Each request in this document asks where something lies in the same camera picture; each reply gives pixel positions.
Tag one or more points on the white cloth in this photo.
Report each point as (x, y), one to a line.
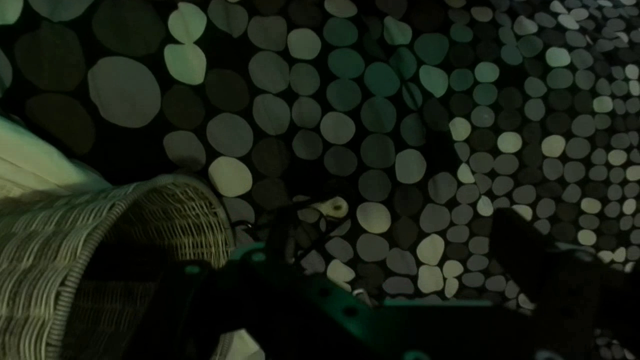
(35, 160)

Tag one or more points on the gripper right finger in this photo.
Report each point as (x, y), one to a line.
(560, 290)

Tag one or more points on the white wicker basket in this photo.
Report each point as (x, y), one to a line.
(45, 240)

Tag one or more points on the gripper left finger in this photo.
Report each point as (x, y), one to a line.
(300, 295)

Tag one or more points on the black cloth with pale spots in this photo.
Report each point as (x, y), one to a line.
(380, 125)

